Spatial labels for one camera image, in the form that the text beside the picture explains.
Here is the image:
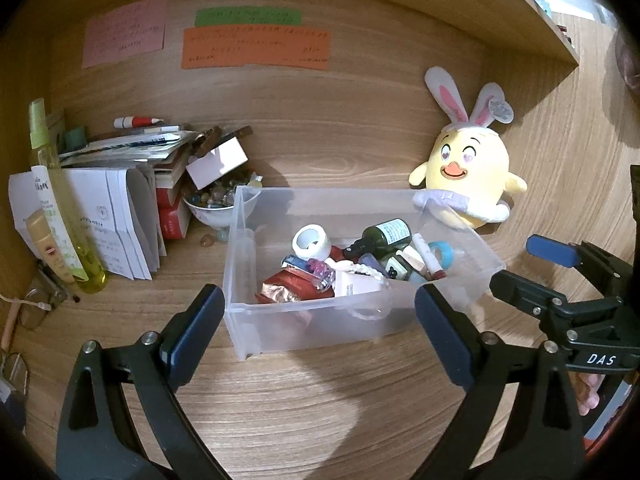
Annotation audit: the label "white tape roll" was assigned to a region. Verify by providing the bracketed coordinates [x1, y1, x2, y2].
[291, 224, 334, 264]

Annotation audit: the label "blue and white box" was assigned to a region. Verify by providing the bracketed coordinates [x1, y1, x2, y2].
[0, 374, 27, 432]

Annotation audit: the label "white cable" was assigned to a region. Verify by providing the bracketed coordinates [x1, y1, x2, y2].
[0, 293, 52, 312]

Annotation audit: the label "white rope loop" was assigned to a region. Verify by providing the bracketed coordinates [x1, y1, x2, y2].
[342, 262, 392, 322]

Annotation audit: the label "pink cream tube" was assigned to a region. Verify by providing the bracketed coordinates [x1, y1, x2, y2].
[329, 269, 389, 299]

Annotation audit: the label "small blue box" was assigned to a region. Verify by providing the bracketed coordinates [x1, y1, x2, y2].
[280, 254, 314, 274]

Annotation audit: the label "yellow chick plush toy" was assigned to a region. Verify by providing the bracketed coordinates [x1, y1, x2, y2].
[408, 66, 529, 231]

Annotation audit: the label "pink paper note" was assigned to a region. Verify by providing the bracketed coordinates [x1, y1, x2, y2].
[82, 0, 169, 70]

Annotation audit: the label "wire-frame eyeglasses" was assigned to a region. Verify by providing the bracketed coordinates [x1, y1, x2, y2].
[19, 269, 82, 332]

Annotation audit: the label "yellow-green spray bottle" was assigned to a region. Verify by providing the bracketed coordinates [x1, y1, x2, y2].
[27, 99, 109, 295]

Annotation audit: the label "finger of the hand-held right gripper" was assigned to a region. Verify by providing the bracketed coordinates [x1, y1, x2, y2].
[526, 234, 616, 276]
[489, 270, 571, 331]

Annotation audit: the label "wooden handled tool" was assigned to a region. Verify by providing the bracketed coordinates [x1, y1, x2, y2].
[0, 304, 22, 352]

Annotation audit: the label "pile of polished stones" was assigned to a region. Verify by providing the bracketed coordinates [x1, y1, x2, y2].
[184, 176, 252, 210]

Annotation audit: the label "orange paper note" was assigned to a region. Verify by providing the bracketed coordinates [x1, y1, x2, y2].
[181, 25, 332, 72]

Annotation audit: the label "stack of books and papers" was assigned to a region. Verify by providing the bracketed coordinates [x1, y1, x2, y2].
[56, 122, 202, 172]

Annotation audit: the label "dark green glass bottle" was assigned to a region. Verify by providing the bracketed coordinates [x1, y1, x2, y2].
[342, 218, 412, 261]

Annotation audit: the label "dark brown object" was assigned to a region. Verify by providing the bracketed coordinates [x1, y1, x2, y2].
[613, 26, 640, 92]

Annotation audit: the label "pale yellow tube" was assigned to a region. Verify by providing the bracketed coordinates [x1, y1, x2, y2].
[399, 245, 426, 274]

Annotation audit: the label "beige sunscreen bottle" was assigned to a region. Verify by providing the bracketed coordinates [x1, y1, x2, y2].
[26, 210, 69, 279]

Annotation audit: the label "green paper note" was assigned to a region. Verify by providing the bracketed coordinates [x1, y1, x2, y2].
[194, 6, 302, 28]

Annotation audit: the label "person's right hand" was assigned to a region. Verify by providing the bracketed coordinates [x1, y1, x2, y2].
[575, 372, 608, 417]

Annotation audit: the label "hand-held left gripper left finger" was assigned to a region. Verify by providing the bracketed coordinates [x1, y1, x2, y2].
[56, 284, 231, 480]

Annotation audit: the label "wooden shelf board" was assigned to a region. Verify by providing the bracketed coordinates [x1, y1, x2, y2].
[474, 0, 581, 67]

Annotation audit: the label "folded white paper sheets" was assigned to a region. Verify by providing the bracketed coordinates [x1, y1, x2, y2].
[8, 166, 167, 282]

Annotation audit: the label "purple keychain charm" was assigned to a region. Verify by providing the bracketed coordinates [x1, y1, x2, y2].
[305, 258, 336, 290]

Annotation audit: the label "red and white marker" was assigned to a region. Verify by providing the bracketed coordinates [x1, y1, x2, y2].
[113, 115, 164, 129]

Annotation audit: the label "blue washi tape roll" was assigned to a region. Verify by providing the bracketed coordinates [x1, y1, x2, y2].
[428, 241, 455, 267]

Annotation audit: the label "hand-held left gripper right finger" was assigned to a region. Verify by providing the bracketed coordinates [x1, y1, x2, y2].
[412, 284, 586, 480]

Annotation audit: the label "red tea packet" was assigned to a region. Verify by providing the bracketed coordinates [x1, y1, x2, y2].
[254, 266, 337, 307]

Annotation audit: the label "white ceramic bowl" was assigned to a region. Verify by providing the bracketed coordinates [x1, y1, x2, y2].
[180, 180, 262, 242]

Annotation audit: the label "clear plastic storage bin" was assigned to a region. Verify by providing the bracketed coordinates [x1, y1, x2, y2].
[222, 185, 507, 362]

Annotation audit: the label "red box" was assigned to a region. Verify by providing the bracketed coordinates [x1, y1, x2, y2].
[155, 186, 192, 241]

